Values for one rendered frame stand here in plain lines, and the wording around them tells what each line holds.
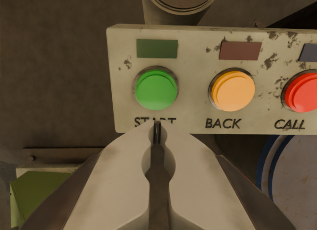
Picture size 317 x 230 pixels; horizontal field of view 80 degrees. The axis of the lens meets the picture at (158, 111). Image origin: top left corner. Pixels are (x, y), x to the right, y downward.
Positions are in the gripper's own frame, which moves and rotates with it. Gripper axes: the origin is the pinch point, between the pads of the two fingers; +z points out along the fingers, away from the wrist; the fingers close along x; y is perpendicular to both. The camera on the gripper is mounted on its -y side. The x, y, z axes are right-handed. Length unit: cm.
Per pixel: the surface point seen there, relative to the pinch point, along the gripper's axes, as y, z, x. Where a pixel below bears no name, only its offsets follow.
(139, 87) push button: -0.4, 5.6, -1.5
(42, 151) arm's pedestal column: 46, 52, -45
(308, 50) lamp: -4.0, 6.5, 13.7
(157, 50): -3.6, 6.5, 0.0
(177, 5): -7.5, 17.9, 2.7
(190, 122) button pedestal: 3.9, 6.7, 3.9
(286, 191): 25.5, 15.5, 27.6
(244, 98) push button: 0.5, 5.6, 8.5
